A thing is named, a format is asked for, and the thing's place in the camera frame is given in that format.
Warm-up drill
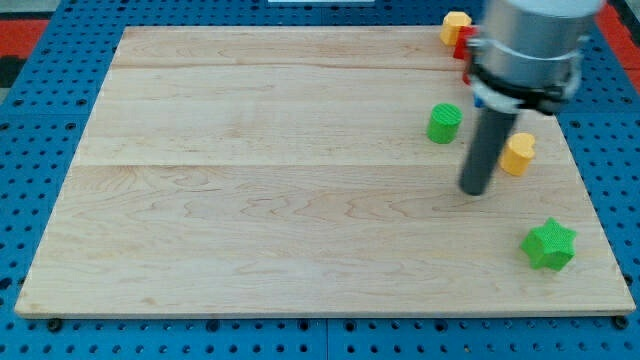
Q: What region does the green star block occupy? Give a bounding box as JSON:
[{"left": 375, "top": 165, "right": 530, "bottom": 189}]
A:
[{"left": 520, "top": 217, "right": 577, "bottom": 271}]

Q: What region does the wooden board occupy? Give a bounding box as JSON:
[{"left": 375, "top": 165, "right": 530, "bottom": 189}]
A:
[{"left": 15, "top": 26, "right": 635, "bottom": 319}]

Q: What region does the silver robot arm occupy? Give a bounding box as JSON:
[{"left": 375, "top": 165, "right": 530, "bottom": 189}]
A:
[{"left": 467, "top": 0, "right": 604, "bottom": 115}]

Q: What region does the green cylinder block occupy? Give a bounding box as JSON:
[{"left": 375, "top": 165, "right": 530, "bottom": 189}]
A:
[{"left": 426, "top": 103, "right": 463, "bottom": 144}]

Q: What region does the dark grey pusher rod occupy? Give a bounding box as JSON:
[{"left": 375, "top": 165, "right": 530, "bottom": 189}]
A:
[{"left": 458, "top": 107, "right": 518, "bottom": 196}]

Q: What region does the red block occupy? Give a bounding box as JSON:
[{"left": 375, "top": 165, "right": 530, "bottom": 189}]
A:
[{"left": 453, "top": 26, "right": 477, "bottom": 85}]

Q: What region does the yellow heart block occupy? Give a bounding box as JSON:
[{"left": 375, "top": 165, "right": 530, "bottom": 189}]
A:
[{"left": 499, "top": 132, "right": 536, "bottom": 176}]

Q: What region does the blue block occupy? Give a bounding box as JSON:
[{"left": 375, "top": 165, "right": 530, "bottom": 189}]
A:
[{"left": 473, "top": 95, "right": 484, "bottom": 108}]

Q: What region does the yellow hexagon block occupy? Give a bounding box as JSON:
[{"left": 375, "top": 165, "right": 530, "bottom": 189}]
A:
[{"left": 439, "top": 11, "right": 472, "bottom": 46}]

